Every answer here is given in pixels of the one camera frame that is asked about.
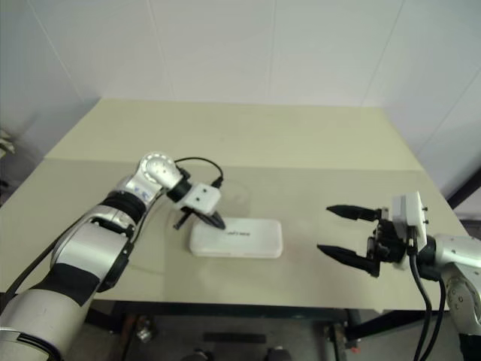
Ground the white rectangular box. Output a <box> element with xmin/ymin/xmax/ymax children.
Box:
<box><xmin>189</xmin><ymin>217</ymin><xmax>283</xmax><ymax>259</ymax></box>

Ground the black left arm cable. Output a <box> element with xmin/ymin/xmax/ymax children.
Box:
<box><xmin>173</xmin><ymin>156</ymin><xmax>225</xmax><ymax>188</ymax></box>

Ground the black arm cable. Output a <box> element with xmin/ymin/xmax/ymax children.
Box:
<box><xmin>173</xmin><ymin>156</ymin><xmax>225</xmax><ymax>188</ymax></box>
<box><xmin>407</xmin><ymin>240</ymin><xmax>449</xmax><ymax>361</ymax></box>

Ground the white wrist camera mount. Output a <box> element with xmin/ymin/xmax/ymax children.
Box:
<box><xmin>390</xmin><ymin>190</ymin><xmax>430</xmax><ymax>251</ymax></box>
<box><xmin>179</xmin><ymin>180</ymin><xmax>222</xmax><ymax>214</ymax></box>

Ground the black table frame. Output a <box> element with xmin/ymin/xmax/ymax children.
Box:
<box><xmin>88</xmin><ymin>299</ymin><xmax>463</xmax><ymax>344</ymax></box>

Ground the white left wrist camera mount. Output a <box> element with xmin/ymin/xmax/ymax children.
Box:
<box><xmin>179</xmin><ymin>180</ymin><xmax>222</xmax><ymax>214</ymax></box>

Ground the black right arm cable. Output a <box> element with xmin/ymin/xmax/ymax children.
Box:
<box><xmin>407</xmin><ymin>240</ymin><xmax>449</xmax><ymax>361</ymax></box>

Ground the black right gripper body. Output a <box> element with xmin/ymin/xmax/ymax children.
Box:
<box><xmin>366</xmin><ymin>206</ymin><xmax>410</xmax><ymax>270</ymax></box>

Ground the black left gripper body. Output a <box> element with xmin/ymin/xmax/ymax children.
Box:
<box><xmin>174</xmin><ymin>205</ymin><xmax>204</xmax><ymax>230</ymax></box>

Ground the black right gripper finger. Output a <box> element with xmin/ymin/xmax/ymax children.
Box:
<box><xmin>325</xmin><ymin>204</ymin><xmax>383</xmax><ymax>223</ymax></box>
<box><xmin>317</xmin><ymin>244</ymin><xmax>381</xmax><ymax>278</ymax></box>

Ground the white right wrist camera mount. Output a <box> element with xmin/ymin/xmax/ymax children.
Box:
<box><xmin>390</xmin><ymin>190</ymin><xmax>430</xmax><ymax>251</ymax></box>

